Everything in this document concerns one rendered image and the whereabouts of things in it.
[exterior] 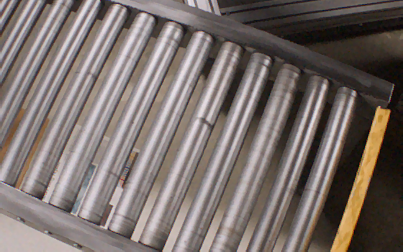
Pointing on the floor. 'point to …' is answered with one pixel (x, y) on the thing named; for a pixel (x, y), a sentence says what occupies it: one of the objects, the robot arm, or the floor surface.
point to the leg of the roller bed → (359, 127)
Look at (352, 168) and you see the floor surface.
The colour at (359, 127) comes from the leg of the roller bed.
